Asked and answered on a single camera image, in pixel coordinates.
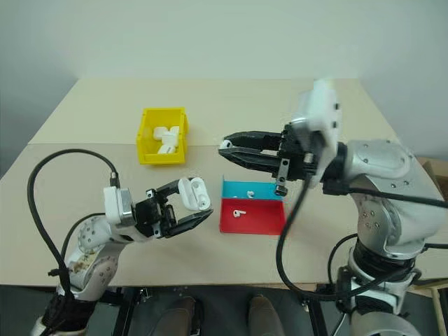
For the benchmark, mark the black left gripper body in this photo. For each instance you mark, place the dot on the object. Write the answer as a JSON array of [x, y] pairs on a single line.
[[150, 215]]

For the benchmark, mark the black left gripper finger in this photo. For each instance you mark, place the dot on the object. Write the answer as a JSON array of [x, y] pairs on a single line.
[[167, 189], [190, 222]]

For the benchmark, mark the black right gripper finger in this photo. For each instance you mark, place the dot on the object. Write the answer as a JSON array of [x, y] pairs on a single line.
[[253, 138], [250, 160]]

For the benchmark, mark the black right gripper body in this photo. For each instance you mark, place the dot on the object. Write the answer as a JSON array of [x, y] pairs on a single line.
[[295, 157]]

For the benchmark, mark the white earbud case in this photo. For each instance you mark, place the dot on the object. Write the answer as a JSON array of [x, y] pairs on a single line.
[[167, 150], [172, 137], [160, 133], [194, 192]]

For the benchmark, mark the white earbud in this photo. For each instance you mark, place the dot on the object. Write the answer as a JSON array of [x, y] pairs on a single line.
[[249, 194], [226, 143], [238, 213]]

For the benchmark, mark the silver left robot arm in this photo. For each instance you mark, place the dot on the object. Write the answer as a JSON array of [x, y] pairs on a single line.
[[99, 266]]

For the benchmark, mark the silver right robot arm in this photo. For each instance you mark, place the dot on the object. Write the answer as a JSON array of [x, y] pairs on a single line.
[[385, 196]]

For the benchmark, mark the closed white earbud case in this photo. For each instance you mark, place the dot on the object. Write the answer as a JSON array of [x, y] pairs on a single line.
[[172, 137], [160, 133], [167, 150]]

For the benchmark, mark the yellow plastic bin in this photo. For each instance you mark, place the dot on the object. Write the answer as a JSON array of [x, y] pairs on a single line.
[[145, 154]]

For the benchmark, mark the blue paper tray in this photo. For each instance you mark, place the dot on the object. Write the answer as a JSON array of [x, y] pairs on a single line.
[[262, 190]]

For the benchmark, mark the red paper tray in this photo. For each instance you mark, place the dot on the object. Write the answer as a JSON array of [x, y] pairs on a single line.
[[260, 218]]

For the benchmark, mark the brown cardboard box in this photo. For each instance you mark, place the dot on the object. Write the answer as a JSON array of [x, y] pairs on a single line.
[[437, 175]]

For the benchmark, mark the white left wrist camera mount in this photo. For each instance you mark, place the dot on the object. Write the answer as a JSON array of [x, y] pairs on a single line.
[[113, 206]]

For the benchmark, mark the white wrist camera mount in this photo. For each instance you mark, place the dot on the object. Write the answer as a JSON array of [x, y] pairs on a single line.
[[320, 115], [113, 206]]

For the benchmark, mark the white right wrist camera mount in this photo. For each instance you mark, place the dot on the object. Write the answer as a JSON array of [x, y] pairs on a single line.
[[320, 115]]

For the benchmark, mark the black table frame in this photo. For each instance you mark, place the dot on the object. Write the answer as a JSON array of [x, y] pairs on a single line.
[[124, 311]]

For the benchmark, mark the light wooden frame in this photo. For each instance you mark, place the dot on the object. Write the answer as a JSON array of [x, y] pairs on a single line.
[[435, 290]]

